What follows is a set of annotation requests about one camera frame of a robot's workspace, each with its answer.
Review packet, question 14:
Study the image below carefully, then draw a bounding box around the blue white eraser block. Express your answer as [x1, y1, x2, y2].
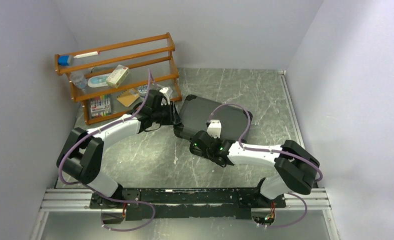
[57, 55, 74, 66]

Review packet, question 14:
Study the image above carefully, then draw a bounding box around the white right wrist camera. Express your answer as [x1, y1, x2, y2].
[207, 119, 222, 139]

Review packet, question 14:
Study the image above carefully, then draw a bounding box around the aluminium frame rail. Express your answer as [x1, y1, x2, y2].
[40, 188, 92, 212]

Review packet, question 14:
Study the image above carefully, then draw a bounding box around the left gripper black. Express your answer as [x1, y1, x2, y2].
[152, 101, 182, 126]

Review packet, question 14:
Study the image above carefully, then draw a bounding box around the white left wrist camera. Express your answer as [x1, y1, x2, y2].
[159, 87, 173, 105]

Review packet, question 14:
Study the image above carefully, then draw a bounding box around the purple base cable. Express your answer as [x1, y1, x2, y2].
[84, 183, 156, 233]
[256, 192, 308, 230]

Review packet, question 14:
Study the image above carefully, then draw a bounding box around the cleaning gel jar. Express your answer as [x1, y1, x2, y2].
[137, 85, 148, 98]

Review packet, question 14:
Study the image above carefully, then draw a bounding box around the oval light blue dish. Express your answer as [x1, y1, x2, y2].
[87, 73, 110, 88]

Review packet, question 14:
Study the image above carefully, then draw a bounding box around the marker pen set pack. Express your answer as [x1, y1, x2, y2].
[88, 94, 112, 119]

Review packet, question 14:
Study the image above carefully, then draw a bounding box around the white green carton box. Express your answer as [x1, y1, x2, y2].
[106, 64, 129, 88]

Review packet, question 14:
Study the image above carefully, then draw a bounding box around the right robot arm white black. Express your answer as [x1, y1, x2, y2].
[190, 130, 323, 207]

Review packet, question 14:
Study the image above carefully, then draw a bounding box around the white red pen top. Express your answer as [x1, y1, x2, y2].
[74, 51, 99, 59]

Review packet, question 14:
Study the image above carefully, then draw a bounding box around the yellow notepad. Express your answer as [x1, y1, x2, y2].
[116, 88, 140, 107]

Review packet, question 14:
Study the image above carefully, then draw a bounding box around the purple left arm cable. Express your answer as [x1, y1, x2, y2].
[57, 68, 166, 186]

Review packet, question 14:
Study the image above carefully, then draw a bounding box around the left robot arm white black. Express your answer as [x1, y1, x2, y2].
[56, 87, 181, 208]

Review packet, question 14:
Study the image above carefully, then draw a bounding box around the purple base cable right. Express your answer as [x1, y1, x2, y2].
[256, 192, 308, 230]

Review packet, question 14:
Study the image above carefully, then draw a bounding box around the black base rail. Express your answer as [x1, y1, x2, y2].
[89, 187, 286, 221]

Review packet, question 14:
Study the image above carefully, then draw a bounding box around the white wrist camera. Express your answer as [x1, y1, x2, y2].
[159, 87, 173, 105]
[207, 119, 222, 139]

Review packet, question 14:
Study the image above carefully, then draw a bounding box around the clear plastic bottle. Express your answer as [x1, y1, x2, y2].
[69, 71, 87, 90]

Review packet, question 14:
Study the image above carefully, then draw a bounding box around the black poker set case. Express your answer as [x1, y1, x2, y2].
[173, 94, 248, 141]

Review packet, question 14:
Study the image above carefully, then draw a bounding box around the orange wooden shelf rack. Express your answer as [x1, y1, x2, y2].
[54, 32, 182, 125]

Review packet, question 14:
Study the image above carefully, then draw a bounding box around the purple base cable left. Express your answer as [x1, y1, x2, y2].
[84, 183, 156, 233]

